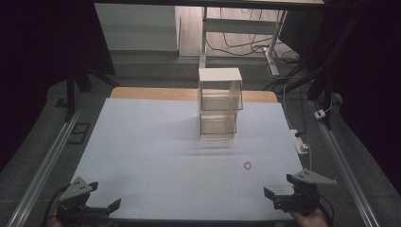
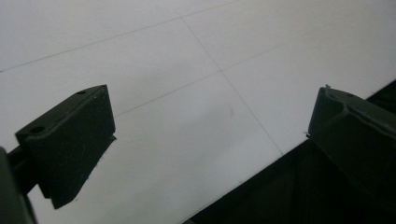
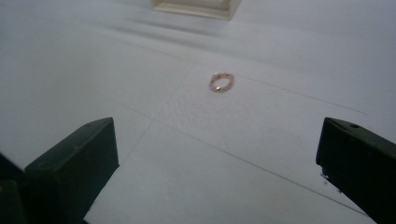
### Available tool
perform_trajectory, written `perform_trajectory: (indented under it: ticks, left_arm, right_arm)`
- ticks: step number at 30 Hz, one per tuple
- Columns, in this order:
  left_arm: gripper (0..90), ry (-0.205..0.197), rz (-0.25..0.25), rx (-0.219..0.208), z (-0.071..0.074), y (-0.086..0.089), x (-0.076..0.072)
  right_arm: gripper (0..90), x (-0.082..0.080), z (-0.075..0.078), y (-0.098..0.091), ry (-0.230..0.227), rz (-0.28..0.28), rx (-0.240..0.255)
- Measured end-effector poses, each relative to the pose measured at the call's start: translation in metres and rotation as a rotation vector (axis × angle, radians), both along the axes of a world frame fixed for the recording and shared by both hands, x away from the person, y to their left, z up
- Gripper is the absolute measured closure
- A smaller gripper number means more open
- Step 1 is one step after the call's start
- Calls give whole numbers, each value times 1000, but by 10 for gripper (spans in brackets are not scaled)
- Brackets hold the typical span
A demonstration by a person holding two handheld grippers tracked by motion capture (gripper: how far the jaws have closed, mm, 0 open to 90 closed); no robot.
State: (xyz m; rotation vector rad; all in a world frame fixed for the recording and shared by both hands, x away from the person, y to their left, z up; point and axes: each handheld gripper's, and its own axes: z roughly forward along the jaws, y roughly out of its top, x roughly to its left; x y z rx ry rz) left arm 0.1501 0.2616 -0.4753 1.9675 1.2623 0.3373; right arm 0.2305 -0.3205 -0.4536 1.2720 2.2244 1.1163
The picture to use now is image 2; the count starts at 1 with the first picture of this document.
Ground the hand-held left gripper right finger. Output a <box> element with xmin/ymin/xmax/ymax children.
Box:
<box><xmin>306</xmin><ymin>85</ymin><xmax>396</xmax><ymax>213</ymax></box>

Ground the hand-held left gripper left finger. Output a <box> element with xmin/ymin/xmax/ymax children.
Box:
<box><xmin>14</xmin><ymin>84</ymin><xmax>118</xmax><ymax>210</ymax></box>

